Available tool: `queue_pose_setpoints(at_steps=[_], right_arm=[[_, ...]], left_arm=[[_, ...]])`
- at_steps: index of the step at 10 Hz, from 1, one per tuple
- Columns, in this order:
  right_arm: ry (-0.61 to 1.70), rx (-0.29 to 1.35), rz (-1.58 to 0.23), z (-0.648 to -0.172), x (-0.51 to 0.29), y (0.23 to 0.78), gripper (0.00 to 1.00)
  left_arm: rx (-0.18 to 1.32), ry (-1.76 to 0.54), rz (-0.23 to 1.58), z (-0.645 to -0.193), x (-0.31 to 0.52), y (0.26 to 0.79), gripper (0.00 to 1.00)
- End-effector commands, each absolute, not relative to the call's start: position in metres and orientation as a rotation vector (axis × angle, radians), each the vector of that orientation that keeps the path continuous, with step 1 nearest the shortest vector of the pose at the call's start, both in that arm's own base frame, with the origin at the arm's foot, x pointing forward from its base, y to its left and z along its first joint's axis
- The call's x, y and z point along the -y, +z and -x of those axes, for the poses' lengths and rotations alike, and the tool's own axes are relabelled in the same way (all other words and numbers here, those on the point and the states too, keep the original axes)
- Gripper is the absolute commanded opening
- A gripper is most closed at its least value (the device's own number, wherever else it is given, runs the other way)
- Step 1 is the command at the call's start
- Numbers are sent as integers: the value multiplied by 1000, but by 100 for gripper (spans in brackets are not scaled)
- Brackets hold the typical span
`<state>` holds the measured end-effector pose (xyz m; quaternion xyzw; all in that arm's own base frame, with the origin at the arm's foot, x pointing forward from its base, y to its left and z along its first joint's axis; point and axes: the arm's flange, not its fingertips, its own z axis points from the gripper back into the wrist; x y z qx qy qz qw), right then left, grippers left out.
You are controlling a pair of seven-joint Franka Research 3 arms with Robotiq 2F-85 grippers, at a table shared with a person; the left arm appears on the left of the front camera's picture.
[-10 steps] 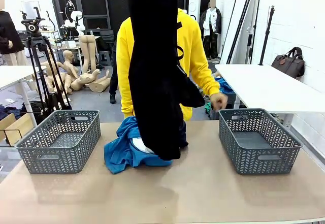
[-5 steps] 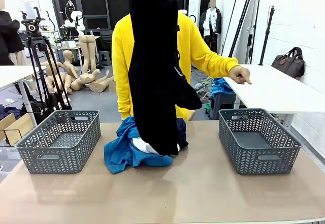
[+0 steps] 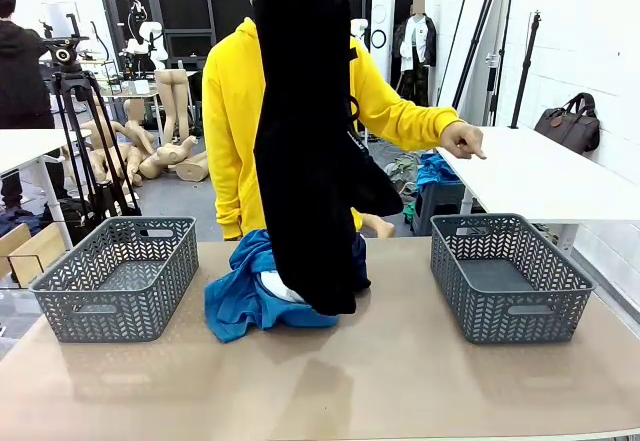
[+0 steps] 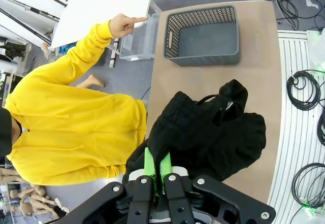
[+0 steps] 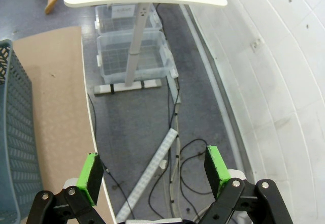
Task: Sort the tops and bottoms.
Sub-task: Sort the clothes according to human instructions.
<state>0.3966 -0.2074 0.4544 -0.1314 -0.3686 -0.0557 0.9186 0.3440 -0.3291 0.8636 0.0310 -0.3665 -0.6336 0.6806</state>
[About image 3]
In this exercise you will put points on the person in yellow hoodie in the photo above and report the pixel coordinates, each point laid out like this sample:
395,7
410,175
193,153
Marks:
230,136

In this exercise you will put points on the person's left hand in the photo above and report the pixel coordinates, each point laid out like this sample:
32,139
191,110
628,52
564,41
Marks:
462,138

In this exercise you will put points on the black light stand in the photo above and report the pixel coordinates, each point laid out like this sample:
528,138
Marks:
525,71

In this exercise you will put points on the white garment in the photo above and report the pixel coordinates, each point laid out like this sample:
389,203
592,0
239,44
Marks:
280,288

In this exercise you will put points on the camouflage cloth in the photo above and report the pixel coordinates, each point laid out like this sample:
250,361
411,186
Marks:
402,171

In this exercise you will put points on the person's right forearm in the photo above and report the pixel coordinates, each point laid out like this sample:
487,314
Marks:
232,196

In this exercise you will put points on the black floor bag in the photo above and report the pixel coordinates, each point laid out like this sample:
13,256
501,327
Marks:
75,216

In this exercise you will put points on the black camera tripod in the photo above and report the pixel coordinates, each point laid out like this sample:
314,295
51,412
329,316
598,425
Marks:
75,83

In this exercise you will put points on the beige mannequin parts pile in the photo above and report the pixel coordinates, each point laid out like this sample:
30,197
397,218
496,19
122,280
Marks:
115,146

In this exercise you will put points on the bystander with black hair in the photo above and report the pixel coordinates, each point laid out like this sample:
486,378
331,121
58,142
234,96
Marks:
20,76

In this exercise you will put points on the green cloth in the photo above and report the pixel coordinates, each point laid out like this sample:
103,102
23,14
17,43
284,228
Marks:
411,211

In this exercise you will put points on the wooden board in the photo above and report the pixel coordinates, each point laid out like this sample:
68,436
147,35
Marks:
35,251

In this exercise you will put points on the black tripod stand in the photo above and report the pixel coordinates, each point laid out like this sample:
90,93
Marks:
472,46

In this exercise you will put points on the white table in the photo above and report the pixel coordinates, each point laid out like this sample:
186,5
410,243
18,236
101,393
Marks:
30,148
525,176

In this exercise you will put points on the brown leather bag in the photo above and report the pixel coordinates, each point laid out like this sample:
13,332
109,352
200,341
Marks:
570,123

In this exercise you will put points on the dressed mannequin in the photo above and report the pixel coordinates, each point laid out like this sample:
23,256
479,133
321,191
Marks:
417,51

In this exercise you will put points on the blue clothes pile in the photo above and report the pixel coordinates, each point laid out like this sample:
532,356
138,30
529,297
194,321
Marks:
435,168

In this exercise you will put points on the beige mannequin lower body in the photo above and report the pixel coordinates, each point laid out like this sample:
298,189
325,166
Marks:
172,101

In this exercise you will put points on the dark grey stool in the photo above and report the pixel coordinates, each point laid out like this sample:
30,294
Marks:
440,206

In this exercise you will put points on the black garment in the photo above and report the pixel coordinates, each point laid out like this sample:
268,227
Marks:
300,161

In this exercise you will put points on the white standing air conditioner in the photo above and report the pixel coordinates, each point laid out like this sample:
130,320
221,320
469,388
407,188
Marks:
382,36

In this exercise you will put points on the grey plastic lattice basket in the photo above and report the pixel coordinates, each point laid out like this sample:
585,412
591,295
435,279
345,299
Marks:
125,311
515,321

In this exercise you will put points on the person's left forearm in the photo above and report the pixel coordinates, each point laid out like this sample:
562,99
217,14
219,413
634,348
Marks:
410,123

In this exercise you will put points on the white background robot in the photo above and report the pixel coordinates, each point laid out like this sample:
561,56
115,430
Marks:
145,36

